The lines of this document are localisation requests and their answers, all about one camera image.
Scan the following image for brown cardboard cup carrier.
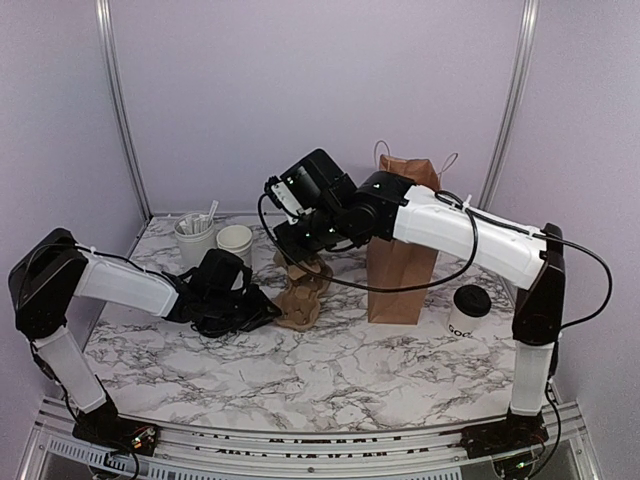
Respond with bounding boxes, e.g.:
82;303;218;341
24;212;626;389
274;287;321;332

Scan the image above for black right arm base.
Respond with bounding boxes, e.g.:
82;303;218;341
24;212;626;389
460;411;549;459

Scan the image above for brown paper takeout bag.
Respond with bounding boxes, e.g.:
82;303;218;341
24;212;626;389
366;152;444;326

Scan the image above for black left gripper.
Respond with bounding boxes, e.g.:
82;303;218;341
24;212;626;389
206;282;281;333

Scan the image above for front aluminium frame rail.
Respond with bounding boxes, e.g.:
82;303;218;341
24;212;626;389
18;399;602;479

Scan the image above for left rear aluminium post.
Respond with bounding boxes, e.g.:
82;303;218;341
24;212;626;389
95;0;153;222

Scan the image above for aluminium post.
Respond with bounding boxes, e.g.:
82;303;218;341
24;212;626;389
477;0;540;210
95;0;153;222

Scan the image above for single white paper cup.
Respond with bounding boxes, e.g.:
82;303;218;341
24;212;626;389
446;305;484;338

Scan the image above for white ribbed stirrer canister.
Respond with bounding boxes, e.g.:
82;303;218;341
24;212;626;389
173;214;217;268

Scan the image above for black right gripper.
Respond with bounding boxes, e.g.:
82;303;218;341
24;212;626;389
272;204;349;266

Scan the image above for white paper cups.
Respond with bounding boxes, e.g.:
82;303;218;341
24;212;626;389
216;225;253;268

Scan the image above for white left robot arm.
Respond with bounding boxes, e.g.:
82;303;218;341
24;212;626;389
8;228;281;445

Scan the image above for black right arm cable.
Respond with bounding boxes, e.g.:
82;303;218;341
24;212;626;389
256;191;614;331

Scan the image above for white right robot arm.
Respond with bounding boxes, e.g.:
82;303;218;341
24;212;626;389
264;149;566;448

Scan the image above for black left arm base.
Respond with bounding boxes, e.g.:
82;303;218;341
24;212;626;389
72;398;160;456

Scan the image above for right rear aluminium post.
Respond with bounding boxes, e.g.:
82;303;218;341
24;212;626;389
477;0;540;210

